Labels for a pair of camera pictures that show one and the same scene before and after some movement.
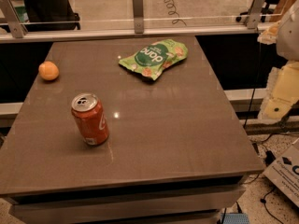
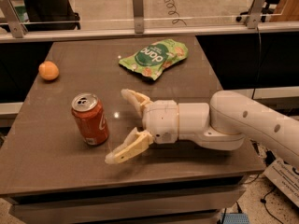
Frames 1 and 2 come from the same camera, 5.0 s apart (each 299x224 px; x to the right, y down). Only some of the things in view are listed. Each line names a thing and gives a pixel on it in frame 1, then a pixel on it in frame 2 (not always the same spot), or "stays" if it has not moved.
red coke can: (91, 119) stays
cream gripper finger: (282, 91) to (135, 145)
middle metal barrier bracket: (138, 10) stays
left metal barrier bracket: (17, 27) stays
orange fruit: (49, 71) stays
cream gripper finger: (269, 35) to (140, 101)
